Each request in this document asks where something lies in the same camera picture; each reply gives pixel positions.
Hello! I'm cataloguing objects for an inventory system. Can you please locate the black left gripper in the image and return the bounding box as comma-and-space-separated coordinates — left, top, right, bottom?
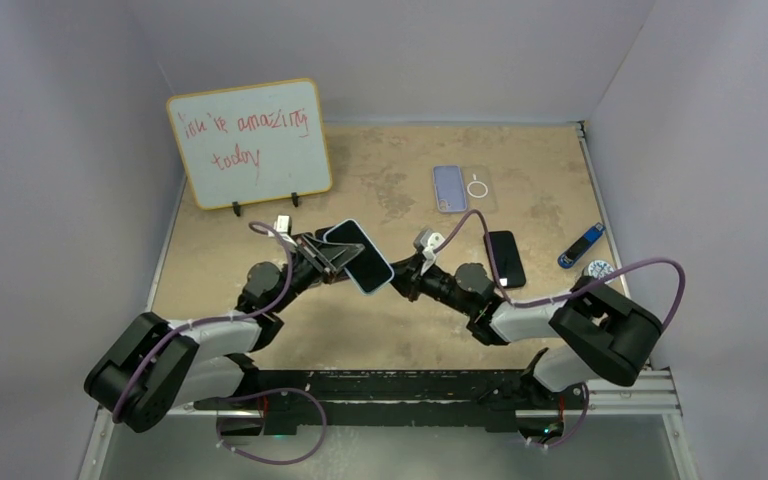
270, 234, 363, 314

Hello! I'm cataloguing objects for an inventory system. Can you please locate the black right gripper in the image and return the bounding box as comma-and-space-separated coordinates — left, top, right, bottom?
379, 251, 475, 315

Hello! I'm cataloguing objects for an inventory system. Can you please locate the lilac phone case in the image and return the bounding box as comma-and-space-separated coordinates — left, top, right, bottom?
432, 165, 468, 213

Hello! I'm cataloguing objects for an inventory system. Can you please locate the clear magsafe phone case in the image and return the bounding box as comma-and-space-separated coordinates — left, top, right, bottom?
462, 165, 499, 215

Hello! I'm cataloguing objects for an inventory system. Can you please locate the black smartphone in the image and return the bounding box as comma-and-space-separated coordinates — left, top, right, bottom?
314, 226, 332, 241

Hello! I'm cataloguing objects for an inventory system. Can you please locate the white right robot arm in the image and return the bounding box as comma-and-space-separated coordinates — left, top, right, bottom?
391, 256, 664, 407

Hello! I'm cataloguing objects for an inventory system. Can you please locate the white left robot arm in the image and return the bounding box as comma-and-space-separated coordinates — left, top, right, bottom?
83, 234, 370, 433

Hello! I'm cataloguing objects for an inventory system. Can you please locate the black phone in black case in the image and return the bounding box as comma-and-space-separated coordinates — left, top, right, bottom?
484, 230, 527, 289

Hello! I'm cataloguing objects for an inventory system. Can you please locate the yellow framed whiteboard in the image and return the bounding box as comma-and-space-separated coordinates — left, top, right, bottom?
166, 78, 333, 210

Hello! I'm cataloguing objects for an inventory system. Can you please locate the blue stapler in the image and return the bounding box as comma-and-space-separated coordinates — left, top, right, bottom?
557, 222, 605, 269

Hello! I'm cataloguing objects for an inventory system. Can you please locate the small white blue jar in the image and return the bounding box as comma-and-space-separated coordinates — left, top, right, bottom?
581, 260, 615, 280

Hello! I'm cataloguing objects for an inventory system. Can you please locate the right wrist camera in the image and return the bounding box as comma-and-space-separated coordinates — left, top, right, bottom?
413, 228, 446, 275

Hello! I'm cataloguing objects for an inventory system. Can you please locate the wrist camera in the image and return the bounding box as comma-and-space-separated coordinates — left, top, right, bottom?
273, 215, 292, 236
413, 228, 446, 275

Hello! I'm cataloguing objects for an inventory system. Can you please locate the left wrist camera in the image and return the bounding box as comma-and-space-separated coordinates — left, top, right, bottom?
273, 215, 292, 236

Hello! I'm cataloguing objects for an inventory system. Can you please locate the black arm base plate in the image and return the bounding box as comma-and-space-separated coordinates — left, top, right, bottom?
194, 369, 585, 440

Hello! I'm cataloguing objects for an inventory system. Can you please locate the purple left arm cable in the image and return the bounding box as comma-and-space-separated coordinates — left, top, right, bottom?
110, 221, 294, 425

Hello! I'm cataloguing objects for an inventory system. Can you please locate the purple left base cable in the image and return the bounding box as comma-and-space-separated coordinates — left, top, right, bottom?
215, 388, 330, 468

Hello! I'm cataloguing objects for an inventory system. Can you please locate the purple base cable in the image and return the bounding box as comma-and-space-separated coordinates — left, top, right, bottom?
523, 381, 591, 452
215, 388, 330, 468

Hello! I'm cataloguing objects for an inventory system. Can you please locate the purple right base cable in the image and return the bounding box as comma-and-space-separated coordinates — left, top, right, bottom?
523, 381, 591, 452

